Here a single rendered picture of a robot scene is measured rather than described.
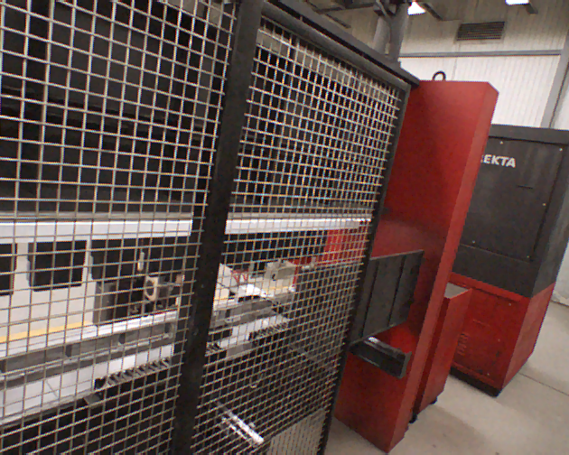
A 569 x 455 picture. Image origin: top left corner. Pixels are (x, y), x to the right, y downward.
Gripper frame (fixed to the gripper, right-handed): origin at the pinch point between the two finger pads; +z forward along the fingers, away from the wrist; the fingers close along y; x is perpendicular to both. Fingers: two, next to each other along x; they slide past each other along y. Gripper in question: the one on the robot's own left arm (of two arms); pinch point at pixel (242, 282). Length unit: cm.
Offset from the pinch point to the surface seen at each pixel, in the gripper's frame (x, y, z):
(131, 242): -29, -75, -19
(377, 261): -69, 25, 2
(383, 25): -87, 50, -121
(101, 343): -9, -81, 15
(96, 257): -23, -86, -15
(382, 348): -51, 43, 47
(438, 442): -29, 129, 129
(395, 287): -60, 53, 17
